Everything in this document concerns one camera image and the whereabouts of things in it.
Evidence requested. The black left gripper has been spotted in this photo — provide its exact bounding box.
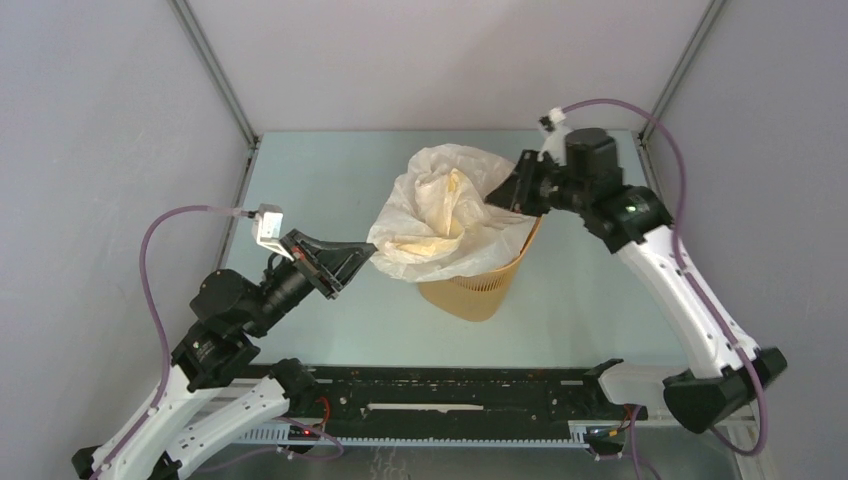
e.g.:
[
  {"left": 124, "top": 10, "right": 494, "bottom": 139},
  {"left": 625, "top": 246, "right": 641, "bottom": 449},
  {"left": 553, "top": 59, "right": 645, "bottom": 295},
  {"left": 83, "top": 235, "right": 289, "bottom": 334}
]
[{"left": 247, "top": 226, "right": 380, "bottom": 336}]

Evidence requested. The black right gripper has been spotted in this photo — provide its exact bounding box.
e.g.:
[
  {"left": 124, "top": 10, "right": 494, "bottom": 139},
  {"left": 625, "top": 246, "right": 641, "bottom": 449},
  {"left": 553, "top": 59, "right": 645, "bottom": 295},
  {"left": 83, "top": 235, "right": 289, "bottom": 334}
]
[{"left": 482, "top": 150, "right": 587, "bottom": 219}]

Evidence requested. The translucent cream trash bag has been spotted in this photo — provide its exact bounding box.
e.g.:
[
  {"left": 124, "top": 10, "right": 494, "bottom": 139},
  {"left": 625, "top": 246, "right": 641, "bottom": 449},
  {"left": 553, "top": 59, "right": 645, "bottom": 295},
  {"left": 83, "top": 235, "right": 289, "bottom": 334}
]
[{"left": 367, "top": 144, "right": 536, "bottom": 283}]

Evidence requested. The orange plastic trash bin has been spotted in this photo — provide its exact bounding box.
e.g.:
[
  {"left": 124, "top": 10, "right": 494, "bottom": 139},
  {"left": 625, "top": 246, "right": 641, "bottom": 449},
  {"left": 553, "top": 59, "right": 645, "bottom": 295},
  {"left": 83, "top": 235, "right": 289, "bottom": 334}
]
[{"left": 417, "top": 218, "right": 542, "bottom": 322}]

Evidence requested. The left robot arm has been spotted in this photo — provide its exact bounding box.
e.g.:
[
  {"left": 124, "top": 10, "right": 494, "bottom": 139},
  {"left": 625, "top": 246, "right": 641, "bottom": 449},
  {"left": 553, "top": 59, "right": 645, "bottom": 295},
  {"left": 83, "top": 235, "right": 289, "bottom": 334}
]
[{"left": 72, "top": 229, "right": 377, "bottom": 479}]

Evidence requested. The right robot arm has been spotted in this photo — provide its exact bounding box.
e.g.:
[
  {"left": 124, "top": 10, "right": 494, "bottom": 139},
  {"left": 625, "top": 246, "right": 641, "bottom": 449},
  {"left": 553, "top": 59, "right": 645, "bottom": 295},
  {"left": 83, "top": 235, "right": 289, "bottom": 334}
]
[{"left": 485, "top": 128, "right": 787, "bottom": 434}]

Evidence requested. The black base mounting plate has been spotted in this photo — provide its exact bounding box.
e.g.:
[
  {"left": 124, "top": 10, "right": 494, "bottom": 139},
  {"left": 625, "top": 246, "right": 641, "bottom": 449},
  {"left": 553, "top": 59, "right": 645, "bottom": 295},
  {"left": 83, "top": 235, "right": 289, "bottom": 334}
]
[{"left": 288, "top": 366, "right": 631, "bottom": 444}]

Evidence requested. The left controller board with LEDs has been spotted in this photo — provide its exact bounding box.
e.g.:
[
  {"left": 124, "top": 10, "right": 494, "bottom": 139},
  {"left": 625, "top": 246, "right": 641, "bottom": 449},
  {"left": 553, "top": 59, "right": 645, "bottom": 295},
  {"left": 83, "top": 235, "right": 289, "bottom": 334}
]
[{"left": 287, "top": 425, "right": 321, "bottom": 441}]

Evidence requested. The right controller board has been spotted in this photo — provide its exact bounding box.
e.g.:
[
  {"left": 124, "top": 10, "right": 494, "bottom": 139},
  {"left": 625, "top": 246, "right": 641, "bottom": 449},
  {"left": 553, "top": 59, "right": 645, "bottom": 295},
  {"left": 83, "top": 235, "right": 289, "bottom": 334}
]
[{"left": 584, "top": 428, "right": 627, "bottom": 442}]

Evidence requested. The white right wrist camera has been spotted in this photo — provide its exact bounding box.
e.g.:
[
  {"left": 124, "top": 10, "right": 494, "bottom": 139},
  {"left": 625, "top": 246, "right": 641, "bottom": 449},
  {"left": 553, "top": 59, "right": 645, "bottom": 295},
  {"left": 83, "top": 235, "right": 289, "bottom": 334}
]
[{"left": 538, "top": 107, "right": 572, "bottom": 165}]

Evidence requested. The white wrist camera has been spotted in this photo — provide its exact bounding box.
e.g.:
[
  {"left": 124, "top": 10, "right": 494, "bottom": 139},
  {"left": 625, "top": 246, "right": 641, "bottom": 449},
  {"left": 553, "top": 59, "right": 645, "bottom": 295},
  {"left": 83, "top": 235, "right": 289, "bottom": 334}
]
[
  {"left": 538, "top": 107, "right": 572, "bottom": 165},
  {"left": 251, "top": 203, "right": 294, "bottom": 260}
]

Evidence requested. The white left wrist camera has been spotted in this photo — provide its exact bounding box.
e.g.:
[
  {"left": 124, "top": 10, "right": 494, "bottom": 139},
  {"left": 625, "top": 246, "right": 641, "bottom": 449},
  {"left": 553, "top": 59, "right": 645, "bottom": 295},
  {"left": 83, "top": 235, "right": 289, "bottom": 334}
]
[{"left": 251, "top": 203, "right": 294, "bottom": 260}]

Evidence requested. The aluminium frame rail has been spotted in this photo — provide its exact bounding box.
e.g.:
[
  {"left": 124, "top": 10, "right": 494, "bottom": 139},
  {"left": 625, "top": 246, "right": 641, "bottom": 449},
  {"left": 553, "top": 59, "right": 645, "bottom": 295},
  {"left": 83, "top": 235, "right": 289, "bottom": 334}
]
[{"left": 135, "top": 132, "right": 780, "bottom": 480}]

